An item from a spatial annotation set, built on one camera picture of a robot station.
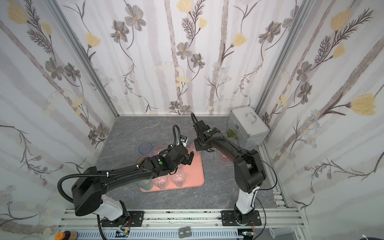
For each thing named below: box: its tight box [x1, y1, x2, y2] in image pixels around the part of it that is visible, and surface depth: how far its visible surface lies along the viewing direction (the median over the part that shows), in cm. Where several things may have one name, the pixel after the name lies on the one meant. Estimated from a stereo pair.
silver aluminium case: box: [227, 106, 270, 149], surface depth 98 cm
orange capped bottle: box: [55, 230, 79, 240], surface depth 65 cm
